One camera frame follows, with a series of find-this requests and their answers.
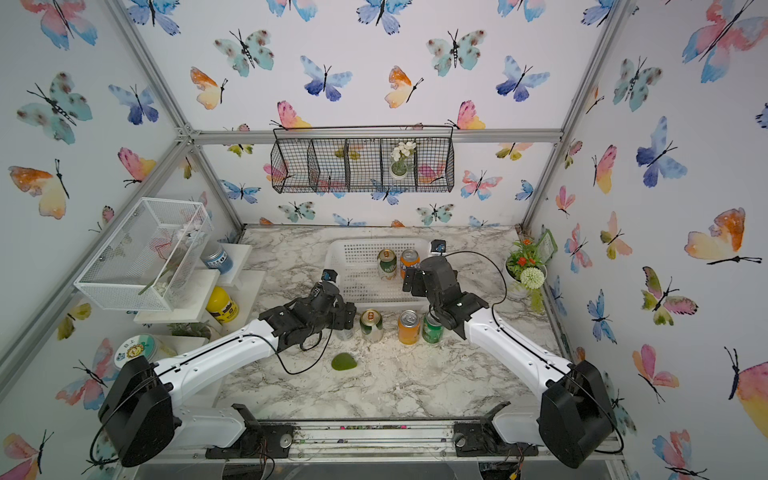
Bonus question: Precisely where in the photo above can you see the blue cup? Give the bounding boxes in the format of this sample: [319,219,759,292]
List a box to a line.
[200,241,234,275]

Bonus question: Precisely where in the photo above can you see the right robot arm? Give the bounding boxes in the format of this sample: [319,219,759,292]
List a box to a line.
[403,256,618,469]

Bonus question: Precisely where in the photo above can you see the yellow canister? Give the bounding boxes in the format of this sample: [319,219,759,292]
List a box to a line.
[206,286,240,324]

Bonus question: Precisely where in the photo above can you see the white mesh box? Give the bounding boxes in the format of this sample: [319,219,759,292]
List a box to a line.
[74,197,213,312]

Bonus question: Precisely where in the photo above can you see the white stepped shelf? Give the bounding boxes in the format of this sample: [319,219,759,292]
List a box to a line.
[134,244,265,354]

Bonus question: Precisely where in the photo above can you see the orange juice can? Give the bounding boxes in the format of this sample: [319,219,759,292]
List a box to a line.
[398,310,420,345]

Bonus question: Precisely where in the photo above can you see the white plastic perforated basket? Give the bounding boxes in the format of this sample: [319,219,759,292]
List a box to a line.
[324,237,429,311]

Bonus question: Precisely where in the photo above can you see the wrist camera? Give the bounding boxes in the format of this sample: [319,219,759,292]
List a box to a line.
[429,239,447,256]
[321,269,338,283]

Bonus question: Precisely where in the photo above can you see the green drink can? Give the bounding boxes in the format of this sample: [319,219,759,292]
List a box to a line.
[421,313,443,344]

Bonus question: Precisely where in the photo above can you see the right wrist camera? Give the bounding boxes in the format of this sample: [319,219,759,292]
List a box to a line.
[429,239,447,256]

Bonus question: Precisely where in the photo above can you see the orange Fanta can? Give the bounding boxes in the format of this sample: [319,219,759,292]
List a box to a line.
[400,248,420,278]

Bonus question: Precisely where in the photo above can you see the metal base rail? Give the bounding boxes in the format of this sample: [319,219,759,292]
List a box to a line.
[116,416,607,466]

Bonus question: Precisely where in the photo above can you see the potted artificial plant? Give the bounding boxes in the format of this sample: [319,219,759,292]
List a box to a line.
[506,229,557,314]

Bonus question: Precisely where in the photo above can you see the white flower vase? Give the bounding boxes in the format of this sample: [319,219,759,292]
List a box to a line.
[390,141,417,179]

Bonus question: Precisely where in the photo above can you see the green white beer can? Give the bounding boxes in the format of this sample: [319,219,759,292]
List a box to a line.
[377,249,398,280]
[359,309,384,343]

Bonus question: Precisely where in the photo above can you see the green leaf piece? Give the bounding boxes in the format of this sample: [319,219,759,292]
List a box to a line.
[331,352,358,371]

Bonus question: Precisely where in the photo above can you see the black wire wall basket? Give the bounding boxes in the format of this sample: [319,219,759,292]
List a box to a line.
[270,124,455,194]

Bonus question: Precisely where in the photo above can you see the silver tall drink can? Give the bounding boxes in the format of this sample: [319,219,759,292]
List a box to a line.
[335,329,354,341]

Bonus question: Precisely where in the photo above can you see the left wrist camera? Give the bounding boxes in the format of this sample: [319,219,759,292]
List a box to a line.
[321,269,338,283]

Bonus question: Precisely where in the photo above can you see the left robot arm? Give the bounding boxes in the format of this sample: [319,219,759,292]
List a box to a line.
[96,280,357,467]

